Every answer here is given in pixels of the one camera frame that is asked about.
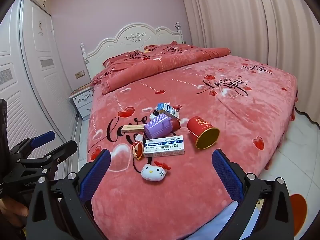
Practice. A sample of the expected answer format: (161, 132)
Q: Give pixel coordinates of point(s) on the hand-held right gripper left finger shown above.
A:
(96, 172)

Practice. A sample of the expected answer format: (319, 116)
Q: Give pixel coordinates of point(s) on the long white blue medicine box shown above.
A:
(162, 146)

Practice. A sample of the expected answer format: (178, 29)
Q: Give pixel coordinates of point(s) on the white wardrobe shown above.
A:
(37, 67)

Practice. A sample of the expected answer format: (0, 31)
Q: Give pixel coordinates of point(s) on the pink printed pillow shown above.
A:
(160, 48)
(125, 56)

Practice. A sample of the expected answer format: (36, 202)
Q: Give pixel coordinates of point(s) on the small black white wrapper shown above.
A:
(154, 116)

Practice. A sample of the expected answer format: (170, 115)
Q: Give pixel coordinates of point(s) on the red heart floor mat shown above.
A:
(297, 212)

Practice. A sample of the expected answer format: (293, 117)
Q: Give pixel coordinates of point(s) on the white printed nightstand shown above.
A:
(82, 102)

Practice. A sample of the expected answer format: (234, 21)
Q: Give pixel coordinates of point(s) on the pink heart printed bedspread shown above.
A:
(200, 92)

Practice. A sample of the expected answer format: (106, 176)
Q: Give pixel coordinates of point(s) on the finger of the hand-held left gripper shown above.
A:
(62, 151)
(42, 138)

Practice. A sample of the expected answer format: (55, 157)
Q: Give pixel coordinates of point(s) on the white paper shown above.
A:
(139, 137)

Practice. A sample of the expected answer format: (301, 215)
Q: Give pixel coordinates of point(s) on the folded pink quilt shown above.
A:
(155, 65)

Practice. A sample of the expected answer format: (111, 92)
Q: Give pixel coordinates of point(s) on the small red bottle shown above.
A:
(176, 125)

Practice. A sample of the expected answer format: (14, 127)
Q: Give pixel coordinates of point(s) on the white carved headboard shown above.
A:
(135, 36)

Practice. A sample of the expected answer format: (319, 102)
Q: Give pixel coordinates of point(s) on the gold wall socket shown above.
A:
(80, 74)

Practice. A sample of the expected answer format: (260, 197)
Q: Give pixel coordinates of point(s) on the cream pleated curtain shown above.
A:
(237, 17)

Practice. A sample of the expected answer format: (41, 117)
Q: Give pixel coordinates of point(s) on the white cat plush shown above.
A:
(152, 172)

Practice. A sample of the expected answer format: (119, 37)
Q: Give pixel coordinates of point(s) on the red paper cup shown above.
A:
(197, 127)

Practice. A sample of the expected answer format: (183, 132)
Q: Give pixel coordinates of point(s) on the person's left hand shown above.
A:
(12, 210)

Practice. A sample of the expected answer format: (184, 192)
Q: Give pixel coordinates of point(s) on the red gold wrapper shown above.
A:
(137, 150)

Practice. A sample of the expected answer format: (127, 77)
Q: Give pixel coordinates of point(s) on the slim tan box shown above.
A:
(132, 128)

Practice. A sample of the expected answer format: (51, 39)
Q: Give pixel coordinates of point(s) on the purple plastic cup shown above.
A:
(157, 127)

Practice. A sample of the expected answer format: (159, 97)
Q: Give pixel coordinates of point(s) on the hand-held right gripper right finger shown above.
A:
(228, 177)

